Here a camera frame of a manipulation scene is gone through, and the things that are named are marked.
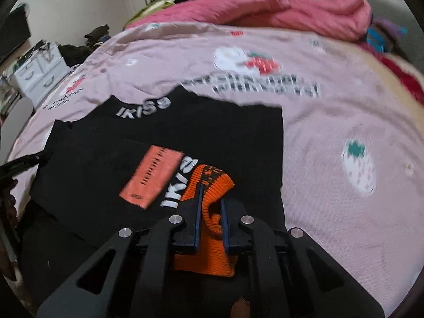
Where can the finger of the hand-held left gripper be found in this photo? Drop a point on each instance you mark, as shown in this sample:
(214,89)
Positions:
(20,165)

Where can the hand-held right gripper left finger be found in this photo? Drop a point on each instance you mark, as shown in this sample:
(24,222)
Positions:
(197,220)

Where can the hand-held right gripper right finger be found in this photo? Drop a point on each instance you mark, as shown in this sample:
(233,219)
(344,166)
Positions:
(224,225)

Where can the black sweater with orange cuffs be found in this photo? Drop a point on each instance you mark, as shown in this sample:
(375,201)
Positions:
(99,159)

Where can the pile of dark clothes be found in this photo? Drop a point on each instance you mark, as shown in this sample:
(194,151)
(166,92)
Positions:
(96,34)

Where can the person's right hand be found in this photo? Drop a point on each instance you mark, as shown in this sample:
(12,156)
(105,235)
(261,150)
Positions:
(240,309)

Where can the white drawer chest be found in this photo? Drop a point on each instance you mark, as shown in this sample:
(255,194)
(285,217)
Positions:
(39,76)

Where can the pink strawberry print quilt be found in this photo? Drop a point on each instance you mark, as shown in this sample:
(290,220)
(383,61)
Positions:
(331,205)

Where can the black television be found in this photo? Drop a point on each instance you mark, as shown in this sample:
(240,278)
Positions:
(15,36)

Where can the black and green garments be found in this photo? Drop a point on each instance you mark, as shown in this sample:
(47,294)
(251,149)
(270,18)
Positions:
(155,6)

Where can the pink comforter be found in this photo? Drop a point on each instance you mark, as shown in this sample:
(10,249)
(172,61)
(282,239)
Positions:
(265,10)

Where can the red patterned blanket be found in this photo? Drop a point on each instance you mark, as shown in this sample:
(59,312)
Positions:
(407,73)

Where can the striped pillow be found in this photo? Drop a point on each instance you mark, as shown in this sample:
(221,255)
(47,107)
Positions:
(381,38)

